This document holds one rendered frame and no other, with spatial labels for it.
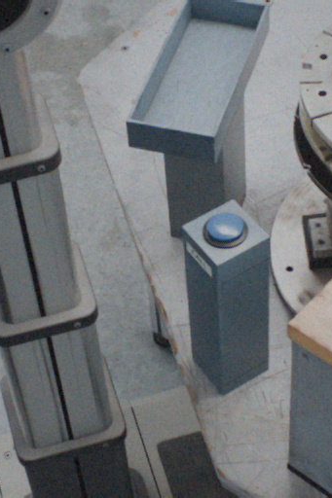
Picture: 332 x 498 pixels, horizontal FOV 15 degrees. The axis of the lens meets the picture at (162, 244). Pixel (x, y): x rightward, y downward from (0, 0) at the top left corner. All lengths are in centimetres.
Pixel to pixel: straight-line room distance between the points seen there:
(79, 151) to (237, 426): 152
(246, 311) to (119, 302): 121
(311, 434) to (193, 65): 49
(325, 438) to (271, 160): 55
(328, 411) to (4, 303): 39
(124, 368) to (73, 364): 101
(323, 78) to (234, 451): 45
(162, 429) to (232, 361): 66
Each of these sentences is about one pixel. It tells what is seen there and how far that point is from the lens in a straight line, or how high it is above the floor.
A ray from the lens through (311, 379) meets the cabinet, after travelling 132.
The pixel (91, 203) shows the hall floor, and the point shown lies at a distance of 284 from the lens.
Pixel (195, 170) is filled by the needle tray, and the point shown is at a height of 92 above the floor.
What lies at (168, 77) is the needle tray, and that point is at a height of 103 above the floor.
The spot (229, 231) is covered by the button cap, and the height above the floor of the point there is 104.
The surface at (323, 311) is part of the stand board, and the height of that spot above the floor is 107.
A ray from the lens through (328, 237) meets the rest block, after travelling 164.
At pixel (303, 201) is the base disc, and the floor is 80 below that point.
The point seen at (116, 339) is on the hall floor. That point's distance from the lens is 259.
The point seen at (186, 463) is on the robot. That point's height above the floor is 26.
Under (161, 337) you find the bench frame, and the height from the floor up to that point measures 1.
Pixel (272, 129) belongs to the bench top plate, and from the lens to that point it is 186.
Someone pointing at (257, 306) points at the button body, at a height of 92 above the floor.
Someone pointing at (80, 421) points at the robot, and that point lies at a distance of 165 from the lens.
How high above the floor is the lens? 208
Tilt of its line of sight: 49 degrees down
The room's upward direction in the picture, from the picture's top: 6 degrees counter-clockwise
